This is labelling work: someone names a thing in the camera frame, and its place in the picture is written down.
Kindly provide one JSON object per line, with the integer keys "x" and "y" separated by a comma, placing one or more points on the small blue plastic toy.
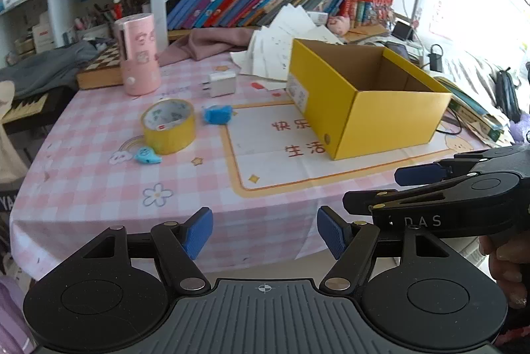
{"x": 217, "y": 114}

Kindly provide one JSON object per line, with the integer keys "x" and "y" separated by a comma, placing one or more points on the person's right hand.
{"x": 507, "y": 267}

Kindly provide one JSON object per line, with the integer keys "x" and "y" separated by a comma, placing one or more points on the red boxed book set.
{"x": 368, "y": 6}

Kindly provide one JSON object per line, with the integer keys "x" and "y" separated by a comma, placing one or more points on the purple plush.
{"x": 522, "y": 130}

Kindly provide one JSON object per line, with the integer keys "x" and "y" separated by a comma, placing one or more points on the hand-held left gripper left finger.
{"x": 198, "y": 231}

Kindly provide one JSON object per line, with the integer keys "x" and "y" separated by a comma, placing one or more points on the black power adapter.
{"x": 435, "y": 59}

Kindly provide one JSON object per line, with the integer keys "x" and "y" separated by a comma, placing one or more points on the small white printed box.
{"x": 318, "y": 17}

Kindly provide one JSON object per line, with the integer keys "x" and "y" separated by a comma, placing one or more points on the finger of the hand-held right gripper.
{"x": 364, "y": 200}
{"x": 418, "y": 174}

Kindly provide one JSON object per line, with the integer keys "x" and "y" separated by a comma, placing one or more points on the yellow tape roll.
{"x": 169, "y": 138}

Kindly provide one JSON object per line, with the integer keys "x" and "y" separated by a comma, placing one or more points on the piano keyboard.
{"x": 25, "y": 105}

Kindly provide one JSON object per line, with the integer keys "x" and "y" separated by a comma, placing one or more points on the pile of printed paper sheets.
{"x": 273, "y": 47}

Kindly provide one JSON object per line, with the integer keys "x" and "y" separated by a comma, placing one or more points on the small tablet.
{"x": 402, "y": 31}

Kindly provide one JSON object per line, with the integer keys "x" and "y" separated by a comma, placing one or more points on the large white charger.
{"x": 223, "y": 84}

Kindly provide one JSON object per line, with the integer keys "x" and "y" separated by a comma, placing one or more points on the pink pig plush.
{"x": 338, "y": 24}

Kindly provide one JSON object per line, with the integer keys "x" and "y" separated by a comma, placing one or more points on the green books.
{"x": 476, "y": 113}

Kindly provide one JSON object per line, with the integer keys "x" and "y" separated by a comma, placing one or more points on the pink cloth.
{"x": 207, "y": 43}

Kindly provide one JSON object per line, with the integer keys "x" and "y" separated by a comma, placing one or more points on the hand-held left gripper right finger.
{"x": 331, "y": 231}

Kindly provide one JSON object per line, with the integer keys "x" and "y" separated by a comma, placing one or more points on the pink cartoon cup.
{"x": 140, "y": 68}

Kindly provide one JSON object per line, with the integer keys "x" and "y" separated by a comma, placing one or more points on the black pencil case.
{"x": 507, "y": 95}

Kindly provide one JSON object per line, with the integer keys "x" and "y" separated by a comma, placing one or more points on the yellow cardboard box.
{"x": 385, "y": 122}

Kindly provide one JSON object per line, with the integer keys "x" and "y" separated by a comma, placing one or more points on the wooden chessboard box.
{"x": 99, "y": 74}

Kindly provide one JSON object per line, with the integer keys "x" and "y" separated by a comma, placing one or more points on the row of colourful books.
{"x": 240, "y": 2}

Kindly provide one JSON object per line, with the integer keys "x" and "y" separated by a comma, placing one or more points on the grey cloth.
{"x": 41, "y": 64}

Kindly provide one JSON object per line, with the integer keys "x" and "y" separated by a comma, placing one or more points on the bunch of pens in holder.
{"x": 118, "y": 12}

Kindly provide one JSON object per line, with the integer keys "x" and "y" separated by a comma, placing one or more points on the light blue small toy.
{"x": 147, "y": 156}

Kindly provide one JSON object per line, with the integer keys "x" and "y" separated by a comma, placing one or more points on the pink checkered desktop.
{"x": 103, "y": 192}

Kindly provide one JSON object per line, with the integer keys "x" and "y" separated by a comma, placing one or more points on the beige cloth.
{"x": 10, "y": 130}

